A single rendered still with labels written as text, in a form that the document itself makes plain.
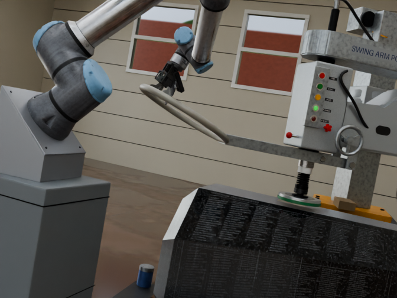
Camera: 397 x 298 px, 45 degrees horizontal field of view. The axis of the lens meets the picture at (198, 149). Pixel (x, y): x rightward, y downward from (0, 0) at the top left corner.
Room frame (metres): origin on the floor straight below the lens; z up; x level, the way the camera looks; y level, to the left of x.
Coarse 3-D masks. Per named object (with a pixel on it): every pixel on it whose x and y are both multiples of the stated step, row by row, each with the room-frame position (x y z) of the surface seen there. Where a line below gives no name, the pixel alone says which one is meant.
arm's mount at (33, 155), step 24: (0, 96) 1.65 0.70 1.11; (24, 96) 1.73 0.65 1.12; (0, 120) 1.64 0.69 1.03; (24, 120) 1.62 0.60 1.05; (0, 144) 1.64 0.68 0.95; (24, 144) 1.62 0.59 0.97; (48, 144) 1.66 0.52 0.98; (72, 144) 1.82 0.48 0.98; (0, 168) 1.64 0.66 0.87; (24, 168) 1.61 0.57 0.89; (48, 168) 1.64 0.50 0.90; (72, 168) 1.80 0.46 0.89
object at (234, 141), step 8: (232, 136) 2.24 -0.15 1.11; (232, 144) 2.24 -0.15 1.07; (240, 144) 2.25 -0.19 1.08; (248, 144) 2.26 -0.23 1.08; (256, 144) 2.27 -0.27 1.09; (264, 144) 2.28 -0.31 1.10; (272, 144) 2.29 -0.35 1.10; (264, 152) 2.28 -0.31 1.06; (272, 152) 2.29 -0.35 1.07; (280, 152) 2.30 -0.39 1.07; (288, 152) 2.31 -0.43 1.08; (296, 152) 2.32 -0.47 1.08; (304, 152) 2.33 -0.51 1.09; (312, 152) 2.34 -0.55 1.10; (304, 160) 2.33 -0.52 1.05; (312, 160) 2.34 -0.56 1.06; (320, 160) 2.34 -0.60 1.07; (328, 160) 2.36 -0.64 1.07; (336, 160) 2.37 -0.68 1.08; (344, 160) 2.38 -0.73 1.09; (344, 168) 2.38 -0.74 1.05; (352, 168) 2.35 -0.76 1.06
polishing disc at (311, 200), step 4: (280, 192) 2.41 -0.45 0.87; (284, 192) 2.45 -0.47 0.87; (288, 192) 2.48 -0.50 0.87; (284, 196) 2.34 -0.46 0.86; (288, 196) 2.32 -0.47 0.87; (292, 196) 2.33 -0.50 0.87; (296, 196) 2.36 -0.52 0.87; (308, 196) 2.46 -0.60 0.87; (300, 200) 2.29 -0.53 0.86; (304, 200) 2.29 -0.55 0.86; (308, 200) 2.29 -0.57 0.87; (312, 200) 2.31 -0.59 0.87; (316, 200) 2.34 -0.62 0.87; (320, 200) 2.37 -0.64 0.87
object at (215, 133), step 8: (144, 88) 2.11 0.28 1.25; (152, 88) 2.07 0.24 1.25; (152, 96) 2.35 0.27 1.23; (160, 96) 2.03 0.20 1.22; (168, 96) 2.02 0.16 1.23; (160, 104) 2.41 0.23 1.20; (176, 104) 2.00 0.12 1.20; (176, 112) 2.45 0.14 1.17; (184, 112) 2.01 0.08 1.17; (192, 112) 2.00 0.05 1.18; (184, 120) 2.46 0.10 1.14; (192, 120) 2.46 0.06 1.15; (200, 120) 2.01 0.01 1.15; (208, 120) 2.04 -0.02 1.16; (200, 128) 2.43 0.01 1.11; (208, 128) 2.04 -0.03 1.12; (216, 128) 2.06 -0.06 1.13; (216, 136) 2.35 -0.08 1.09; (224, 136) 2.11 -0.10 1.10
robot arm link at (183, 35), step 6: (180, 30) 2.27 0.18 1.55; (186, 30) 2.26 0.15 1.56; (174, 36) 2.27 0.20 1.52; (180, 36) 2.26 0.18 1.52; (186, 36) 2.25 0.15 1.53; (192, 36) 2.26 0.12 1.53; (180, 42) 2.25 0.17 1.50; (186, 42) 2.25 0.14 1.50; (192, 42) 2.26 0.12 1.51; (180, 48) 2.30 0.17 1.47; (186, 48) 2.26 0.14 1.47
